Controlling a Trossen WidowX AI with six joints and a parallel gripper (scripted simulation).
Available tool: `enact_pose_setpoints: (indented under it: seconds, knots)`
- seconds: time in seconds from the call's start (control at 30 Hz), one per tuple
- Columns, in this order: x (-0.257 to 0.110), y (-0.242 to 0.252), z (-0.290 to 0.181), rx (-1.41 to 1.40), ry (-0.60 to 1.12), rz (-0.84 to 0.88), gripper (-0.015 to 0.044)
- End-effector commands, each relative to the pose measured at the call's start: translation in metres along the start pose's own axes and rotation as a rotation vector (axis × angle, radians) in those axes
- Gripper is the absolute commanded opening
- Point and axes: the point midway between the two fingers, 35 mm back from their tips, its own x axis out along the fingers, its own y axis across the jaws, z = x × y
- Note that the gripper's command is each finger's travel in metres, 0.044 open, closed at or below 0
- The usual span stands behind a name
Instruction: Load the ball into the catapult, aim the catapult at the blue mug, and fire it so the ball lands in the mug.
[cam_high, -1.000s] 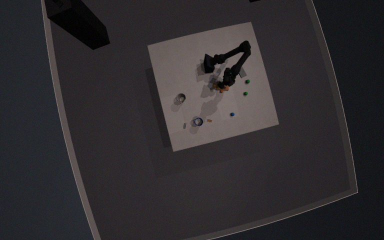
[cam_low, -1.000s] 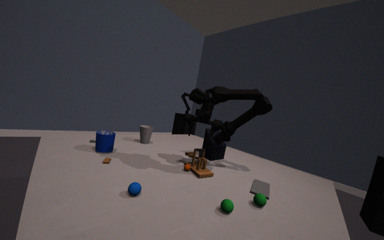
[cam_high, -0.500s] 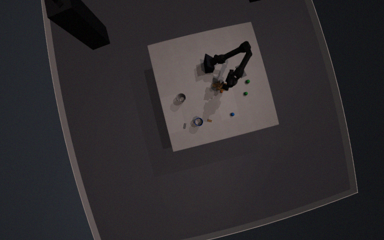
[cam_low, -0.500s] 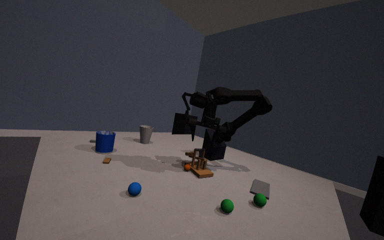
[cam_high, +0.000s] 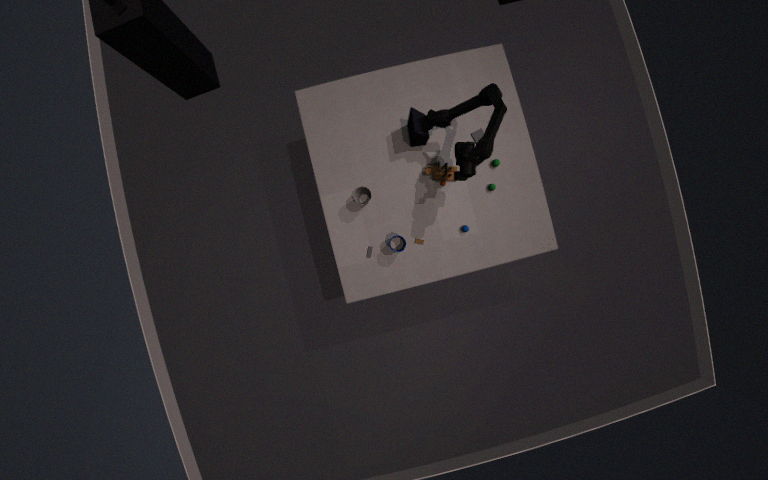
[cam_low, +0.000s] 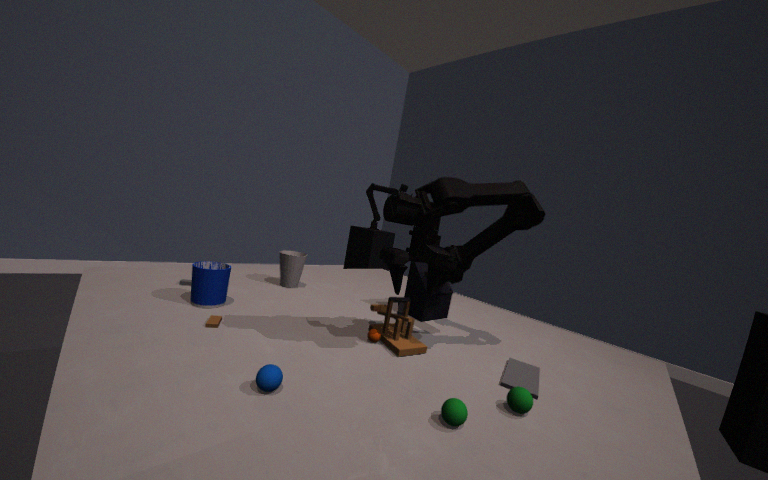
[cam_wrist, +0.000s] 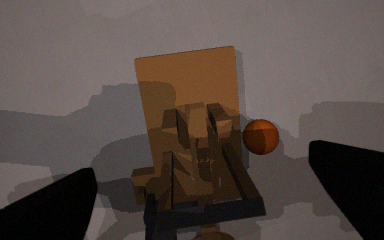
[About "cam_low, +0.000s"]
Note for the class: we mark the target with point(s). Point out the brown rectangular block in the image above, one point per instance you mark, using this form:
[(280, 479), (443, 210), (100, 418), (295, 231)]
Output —
[(213, 321)]

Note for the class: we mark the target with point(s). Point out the blue mug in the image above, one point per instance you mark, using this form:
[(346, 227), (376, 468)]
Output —
[(209, 284)]

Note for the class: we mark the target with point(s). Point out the blue ball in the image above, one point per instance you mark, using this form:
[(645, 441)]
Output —
[(269, 378)]

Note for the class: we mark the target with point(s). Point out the green ball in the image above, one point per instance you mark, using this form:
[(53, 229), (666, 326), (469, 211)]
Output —
[(519, 400), (454, 412)]

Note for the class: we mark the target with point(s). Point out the dark brown ball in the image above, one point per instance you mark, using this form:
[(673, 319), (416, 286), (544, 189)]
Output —
[(374, 335)]

